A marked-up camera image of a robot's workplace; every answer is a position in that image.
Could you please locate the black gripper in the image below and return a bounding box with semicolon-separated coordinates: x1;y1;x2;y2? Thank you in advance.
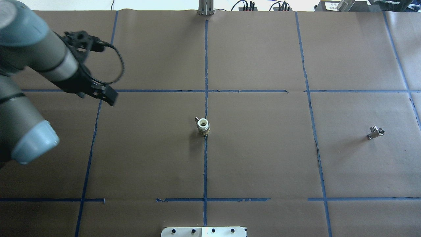
49;56;118;106

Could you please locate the white brass PPR valve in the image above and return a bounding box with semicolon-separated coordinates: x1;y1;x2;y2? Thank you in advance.
194;117;210;137

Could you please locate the metal tee pipe fitting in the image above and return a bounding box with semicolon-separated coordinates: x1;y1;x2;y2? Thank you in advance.
366;126;385;140

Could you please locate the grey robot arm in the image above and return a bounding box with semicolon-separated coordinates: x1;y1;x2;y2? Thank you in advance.
0;0;125;165

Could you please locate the black orange connector box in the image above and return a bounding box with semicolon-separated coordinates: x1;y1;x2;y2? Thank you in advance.
269;0;293;12
230;0;258;12

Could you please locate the brown paper table cover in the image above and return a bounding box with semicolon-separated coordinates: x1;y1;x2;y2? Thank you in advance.
1;9;420;237

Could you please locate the metal cylinder weight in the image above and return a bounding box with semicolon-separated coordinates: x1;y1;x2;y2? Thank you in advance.
336;0;355;12

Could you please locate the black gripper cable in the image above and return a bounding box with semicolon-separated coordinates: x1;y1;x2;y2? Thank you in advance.
89;39;125;85

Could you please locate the black camera bracket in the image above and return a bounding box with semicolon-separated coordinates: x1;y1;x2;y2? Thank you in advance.
62;31;105;63

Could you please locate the aluminium camera post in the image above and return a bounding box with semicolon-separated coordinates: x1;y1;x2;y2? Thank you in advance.
198;0;215;15

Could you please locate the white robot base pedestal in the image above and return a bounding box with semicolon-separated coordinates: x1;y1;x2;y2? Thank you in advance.
161;226;248;237

